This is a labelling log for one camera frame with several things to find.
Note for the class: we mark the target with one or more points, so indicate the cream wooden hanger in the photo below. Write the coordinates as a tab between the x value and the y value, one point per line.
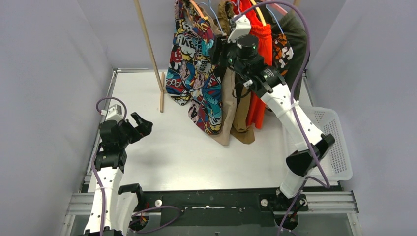
259	13

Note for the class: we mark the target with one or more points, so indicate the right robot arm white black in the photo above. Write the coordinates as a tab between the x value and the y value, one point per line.
265	82

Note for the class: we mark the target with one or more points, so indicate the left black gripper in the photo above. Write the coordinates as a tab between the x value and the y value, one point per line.
131	130

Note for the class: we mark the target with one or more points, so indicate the wooden clothes rack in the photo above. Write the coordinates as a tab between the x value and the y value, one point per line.
160	78

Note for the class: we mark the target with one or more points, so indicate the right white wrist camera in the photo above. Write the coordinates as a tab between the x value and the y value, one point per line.
242	27

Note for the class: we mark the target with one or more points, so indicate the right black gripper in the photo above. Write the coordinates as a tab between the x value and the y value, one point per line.
220	45

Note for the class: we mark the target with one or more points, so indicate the dark green patterned shorts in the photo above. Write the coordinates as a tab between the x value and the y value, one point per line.
288	46

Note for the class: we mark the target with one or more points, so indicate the red orange shorts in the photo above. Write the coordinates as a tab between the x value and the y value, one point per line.
263	33

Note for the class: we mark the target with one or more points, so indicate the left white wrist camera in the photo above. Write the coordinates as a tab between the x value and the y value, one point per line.
113	113

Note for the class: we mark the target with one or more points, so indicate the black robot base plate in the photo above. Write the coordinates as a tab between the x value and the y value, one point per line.
263	207

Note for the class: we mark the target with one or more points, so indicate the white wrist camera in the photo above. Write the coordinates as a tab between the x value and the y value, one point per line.
113	113
242	27

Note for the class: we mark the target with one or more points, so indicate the beige shorts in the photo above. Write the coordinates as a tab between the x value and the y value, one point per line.
229	103

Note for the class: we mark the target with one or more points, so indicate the light blue wire hanger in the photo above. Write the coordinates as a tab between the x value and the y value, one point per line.
207	3

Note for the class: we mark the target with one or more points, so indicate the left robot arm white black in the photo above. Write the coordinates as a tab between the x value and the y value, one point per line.
113	204

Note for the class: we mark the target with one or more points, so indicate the wooden clothes hanger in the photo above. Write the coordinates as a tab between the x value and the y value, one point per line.
196	7

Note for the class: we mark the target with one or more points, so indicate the white plastic basket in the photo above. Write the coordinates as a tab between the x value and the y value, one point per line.
314	144

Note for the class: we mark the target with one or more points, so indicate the olive brown shorts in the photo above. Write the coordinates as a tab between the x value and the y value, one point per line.
239	130

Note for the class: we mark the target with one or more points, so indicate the comic print shorts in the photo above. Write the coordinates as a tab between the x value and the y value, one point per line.
192	78

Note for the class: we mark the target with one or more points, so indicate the pink plastic hanger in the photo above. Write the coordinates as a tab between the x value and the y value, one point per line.
277	7

